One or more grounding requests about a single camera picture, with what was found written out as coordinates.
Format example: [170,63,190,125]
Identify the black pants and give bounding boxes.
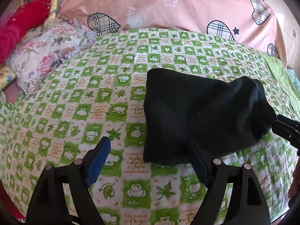
[143,69,277,166]

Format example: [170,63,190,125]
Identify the person's right hand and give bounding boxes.
[288,167,299,198]

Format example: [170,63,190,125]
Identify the light green sheet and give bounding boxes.
[260,53,299,120]

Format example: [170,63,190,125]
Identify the green white checkered bedsheet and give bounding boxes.
[1,28,296,224]

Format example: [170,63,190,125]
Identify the white floral pillow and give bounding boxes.
[6,16,96,95]

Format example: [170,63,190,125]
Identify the pink quilt with plaid hearts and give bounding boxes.
[60,0,288,66]

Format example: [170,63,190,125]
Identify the red fuzzy blanket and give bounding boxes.
[1,0,51,63]

